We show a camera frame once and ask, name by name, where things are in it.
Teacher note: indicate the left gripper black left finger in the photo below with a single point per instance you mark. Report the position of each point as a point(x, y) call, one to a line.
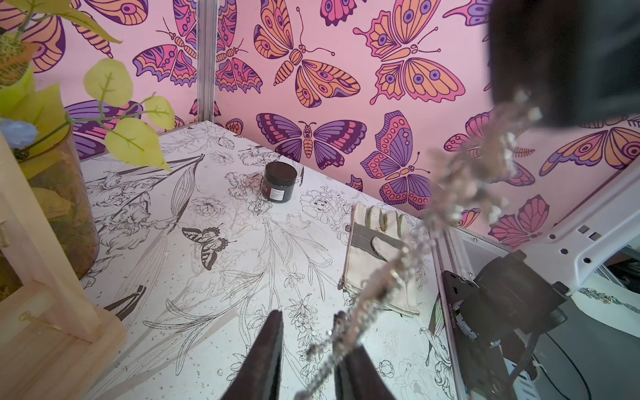
point(260, 374)

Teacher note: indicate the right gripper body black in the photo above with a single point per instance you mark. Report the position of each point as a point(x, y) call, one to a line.
point(577, 61)

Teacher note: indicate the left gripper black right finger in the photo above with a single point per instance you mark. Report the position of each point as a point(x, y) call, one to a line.
point(355, 377)

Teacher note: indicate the wooden jewelry display stand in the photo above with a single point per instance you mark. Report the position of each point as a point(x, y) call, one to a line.
point(55, 343)

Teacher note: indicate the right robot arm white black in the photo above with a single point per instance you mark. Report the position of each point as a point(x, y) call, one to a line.
point(524, 289)

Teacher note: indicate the beige work glove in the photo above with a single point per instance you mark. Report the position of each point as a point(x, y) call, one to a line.
point(376, 237)

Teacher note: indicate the small black cylinder jar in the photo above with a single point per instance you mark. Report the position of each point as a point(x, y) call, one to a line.
point(278, 182)

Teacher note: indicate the potted green plant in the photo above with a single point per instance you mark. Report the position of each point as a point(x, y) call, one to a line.
point(42, 133)

